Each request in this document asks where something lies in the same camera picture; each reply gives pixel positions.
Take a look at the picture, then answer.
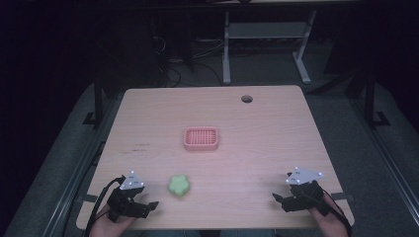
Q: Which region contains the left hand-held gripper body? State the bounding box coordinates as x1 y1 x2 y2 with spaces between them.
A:
106 170 150 223

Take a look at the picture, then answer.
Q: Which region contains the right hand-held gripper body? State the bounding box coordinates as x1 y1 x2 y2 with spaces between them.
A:
281 166 326 213

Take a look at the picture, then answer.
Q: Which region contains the person's left hand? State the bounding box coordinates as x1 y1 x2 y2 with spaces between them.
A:
88 202 136 237

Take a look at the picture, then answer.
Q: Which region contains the person's right hand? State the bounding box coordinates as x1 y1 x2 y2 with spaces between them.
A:
307 193 351 237

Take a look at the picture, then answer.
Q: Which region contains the green flower-shaped soap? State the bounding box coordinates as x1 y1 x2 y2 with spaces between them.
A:
168 174 192 199

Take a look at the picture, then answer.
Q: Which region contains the pink slotted soap dish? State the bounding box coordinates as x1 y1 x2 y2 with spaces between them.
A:
183 126 220 152

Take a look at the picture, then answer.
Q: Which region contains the black metal stand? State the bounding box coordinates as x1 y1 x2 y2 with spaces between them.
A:
82 65 107 130
362 70 392 130

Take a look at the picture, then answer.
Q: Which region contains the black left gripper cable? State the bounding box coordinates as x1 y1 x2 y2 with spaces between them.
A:
83 177 126 237

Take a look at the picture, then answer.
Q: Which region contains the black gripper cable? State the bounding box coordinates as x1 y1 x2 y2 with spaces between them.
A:
83 177 126 237
304 189 354 237

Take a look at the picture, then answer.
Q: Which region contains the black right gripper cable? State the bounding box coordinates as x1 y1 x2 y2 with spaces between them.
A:
304 189 354 237

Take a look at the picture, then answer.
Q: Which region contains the metal floor rail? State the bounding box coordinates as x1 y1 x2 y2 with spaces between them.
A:
347 95 419 220
41 95 125 237

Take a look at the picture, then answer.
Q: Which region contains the bundle of floor cables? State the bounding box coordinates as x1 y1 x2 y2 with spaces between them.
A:
149 34 225 88

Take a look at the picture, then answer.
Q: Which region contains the white metal desk frame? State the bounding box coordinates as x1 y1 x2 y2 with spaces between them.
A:
221 9 318 85

